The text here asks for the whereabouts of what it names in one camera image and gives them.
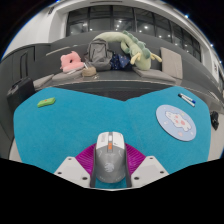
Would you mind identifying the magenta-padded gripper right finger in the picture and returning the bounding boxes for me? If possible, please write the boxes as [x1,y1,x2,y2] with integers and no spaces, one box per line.
[123,143,170,189]

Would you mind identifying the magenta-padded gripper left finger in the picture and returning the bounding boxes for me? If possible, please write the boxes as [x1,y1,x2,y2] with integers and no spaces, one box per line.
[53,143,100,189]

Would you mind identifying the grey computer mouse orange accent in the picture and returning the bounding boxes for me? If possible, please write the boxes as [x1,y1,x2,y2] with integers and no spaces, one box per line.
[94,131,128,184]

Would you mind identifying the round light blue mouse pad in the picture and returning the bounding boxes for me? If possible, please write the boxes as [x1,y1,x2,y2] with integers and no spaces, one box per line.
[155,104,198,142]

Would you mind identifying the green eraser block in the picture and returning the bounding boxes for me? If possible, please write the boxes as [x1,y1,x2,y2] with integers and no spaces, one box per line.
[36,97,57,108]

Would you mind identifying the white marker black cap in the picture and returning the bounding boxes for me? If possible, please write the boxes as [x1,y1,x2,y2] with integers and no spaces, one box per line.
[177,93,196,108]

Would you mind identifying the small black bag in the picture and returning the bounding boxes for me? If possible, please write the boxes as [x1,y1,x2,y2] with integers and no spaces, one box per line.
[209,110,220,131]

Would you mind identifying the white marker blue cap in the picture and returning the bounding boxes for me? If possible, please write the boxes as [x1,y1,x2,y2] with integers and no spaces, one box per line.
[179,93,197,104]

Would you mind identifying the black suitcase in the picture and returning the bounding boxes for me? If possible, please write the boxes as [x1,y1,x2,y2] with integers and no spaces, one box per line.
[6,49,36,113]

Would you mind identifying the flat grey seat cushion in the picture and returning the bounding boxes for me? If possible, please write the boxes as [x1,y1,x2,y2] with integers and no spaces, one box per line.
[33,73,55,90]
[51,69,88,83]
[132,66,177,84]

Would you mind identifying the grey stepped bench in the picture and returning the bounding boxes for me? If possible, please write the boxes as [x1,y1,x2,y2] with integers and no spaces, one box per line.
[33,31,224,114]

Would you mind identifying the tan round pouch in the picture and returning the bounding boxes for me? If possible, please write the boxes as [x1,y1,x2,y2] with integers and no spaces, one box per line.
[81,65,98,78]

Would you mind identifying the pink plush cushion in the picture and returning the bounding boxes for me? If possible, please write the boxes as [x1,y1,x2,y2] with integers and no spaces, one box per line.
[59,50,86,74]

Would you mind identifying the upright grey seat cushion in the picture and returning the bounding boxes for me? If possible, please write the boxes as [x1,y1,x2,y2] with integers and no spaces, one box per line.
[159,46,184,80]

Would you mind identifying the dark blue patterned bag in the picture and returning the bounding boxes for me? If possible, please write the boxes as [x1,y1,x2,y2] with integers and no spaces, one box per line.
[109,53,133,71]

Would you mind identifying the green plush dragon toy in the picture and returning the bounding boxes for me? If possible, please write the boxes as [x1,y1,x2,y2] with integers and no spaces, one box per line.
[93,30,163,71]

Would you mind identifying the grey backpack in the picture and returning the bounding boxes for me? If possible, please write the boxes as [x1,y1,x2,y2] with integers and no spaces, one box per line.
[83,37,114,72]

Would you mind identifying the ceiling lights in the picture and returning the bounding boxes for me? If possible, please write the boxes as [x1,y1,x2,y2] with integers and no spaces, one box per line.
[56,0,223,68]

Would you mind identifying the large dark window wall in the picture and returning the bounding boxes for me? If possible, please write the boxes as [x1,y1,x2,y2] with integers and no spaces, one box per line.
[65,4,203,63]

